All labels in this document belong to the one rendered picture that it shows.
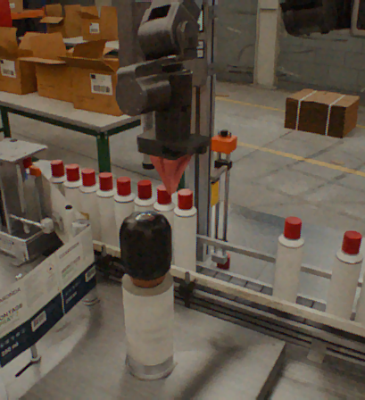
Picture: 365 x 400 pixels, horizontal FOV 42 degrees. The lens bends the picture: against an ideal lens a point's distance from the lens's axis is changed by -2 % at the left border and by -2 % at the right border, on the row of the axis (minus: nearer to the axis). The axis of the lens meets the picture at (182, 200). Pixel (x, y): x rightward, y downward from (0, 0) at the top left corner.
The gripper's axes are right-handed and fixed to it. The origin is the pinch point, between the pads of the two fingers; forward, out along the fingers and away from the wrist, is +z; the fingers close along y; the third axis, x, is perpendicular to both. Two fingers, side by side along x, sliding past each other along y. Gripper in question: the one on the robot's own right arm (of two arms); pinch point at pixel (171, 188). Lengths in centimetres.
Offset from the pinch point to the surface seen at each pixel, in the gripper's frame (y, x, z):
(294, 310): 20.1, 15.2, 27.2
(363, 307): 32.5, 17.4, 23.1
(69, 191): -38.7, 15.6, 15.8
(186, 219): -6.4, 17.1, 14.9
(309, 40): -141, 577, 34
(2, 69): -224, 151, 23
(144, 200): -17.6, 17.3, 13.4
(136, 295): 1.7, -13.3, 13.0
